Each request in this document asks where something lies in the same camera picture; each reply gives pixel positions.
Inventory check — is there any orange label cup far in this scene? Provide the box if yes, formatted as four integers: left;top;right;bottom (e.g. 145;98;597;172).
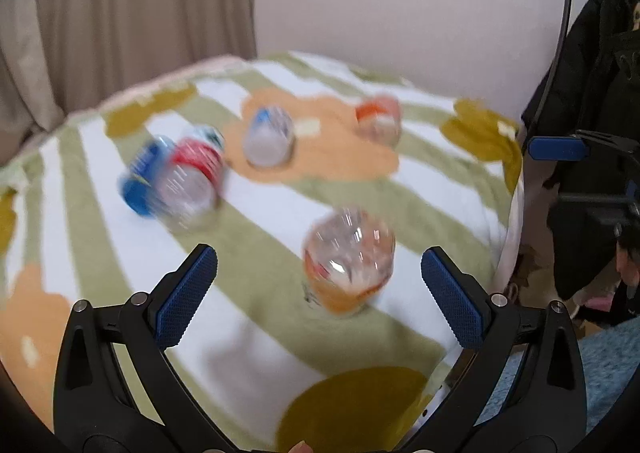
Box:
355;94;401;147

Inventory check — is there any orange label cup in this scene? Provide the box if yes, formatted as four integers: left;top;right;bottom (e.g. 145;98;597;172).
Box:
355;94;401;147
303;207;396;317

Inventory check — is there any blue label cup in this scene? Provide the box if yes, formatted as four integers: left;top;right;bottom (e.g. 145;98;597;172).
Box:
118;135;175;218

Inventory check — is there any orange label cup near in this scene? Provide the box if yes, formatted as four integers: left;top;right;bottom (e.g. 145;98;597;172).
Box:
303;207;396;317

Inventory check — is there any red label cup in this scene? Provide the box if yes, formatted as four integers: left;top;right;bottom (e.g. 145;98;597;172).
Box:
155;124;226;231

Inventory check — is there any white barcode label cup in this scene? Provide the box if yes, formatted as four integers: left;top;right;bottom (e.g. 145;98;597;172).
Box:
242;106;294;168

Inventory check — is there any floral striped blanket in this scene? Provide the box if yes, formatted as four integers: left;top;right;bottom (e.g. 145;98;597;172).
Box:
1;52;523;452

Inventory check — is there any beige curtain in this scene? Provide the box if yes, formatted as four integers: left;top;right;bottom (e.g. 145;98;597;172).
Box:
1;0;256;159

